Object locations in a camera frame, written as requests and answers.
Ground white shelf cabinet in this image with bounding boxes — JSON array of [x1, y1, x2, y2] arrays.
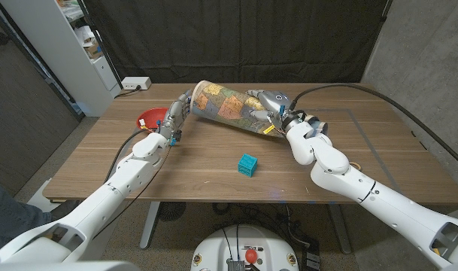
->
[[0, 0, 123, 117]]

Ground person's leg in jeans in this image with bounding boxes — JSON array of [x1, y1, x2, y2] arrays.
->
[[0, 176, 53, 257]]

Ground teal blue block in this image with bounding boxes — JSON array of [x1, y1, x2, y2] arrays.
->
[[238, 153, 259, 178]]

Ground black round grille object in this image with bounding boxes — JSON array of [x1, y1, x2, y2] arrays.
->
[[157, 202, 187, 222]]

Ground black curtain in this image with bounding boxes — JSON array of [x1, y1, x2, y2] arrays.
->
[[81, 0, 393, 84]]

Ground small cardboard box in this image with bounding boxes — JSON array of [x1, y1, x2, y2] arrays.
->
[[83, 41, 104, 60]]

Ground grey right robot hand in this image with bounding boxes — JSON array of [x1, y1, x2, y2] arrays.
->
[[245, 89, 308, 132]]

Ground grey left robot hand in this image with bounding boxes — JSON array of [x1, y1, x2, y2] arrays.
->
[[159, 89, 194, 147]]

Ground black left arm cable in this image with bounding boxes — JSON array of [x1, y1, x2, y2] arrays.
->
[[104, 127, 158, 185]]

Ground grey table leg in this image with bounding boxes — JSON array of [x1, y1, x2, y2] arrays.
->
[[139, 202, 161, 250], [327, 203, 353, 255]]

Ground black floor power strip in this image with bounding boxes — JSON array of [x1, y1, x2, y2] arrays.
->
[[302, 240, 322, 271]]

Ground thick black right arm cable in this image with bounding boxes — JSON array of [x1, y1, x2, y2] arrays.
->
[[290, 83, 458, 171]]

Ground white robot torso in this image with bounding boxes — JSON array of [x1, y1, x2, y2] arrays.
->
[[190, 224, 300, 271]]

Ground colourful map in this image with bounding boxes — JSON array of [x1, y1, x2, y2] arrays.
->
[[190, 80, 329, 139]]

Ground dark shoe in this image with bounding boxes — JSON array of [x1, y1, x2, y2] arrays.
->
[[50, 199, 83, 226]]

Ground red plate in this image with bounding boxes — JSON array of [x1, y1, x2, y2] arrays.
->
[[135, 107, 169, 131]]

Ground white power strip box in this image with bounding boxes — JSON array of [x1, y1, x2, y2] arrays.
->
[[121, 76, 153, 91]]

